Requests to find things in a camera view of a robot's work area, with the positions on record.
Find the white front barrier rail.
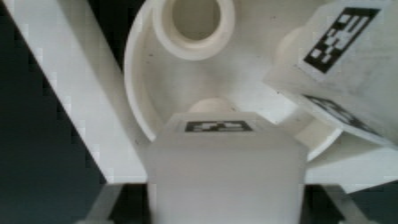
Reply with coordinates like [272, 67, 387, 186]
[0, 0, 149, 184]

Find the white right barrier rail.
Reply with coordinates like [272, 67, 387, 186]
[306, 134, 398, 193]

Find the white round stool seat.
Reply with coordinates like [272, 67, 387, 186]
[124, 0, 341, 157]

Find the white stool leg with tag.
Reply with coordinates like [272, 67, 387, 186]
[265, 0, 398, 150]

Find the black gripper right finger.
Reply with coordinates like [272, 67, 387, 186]
[302, 184, 380, 224]

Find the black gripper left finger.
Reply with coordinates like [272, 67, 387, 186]
[73, 183, 149, 224]

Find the white barrier rail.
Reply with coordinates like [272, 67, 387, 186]
[306, 134, 398, 193]
[0, 0, 149, 184]

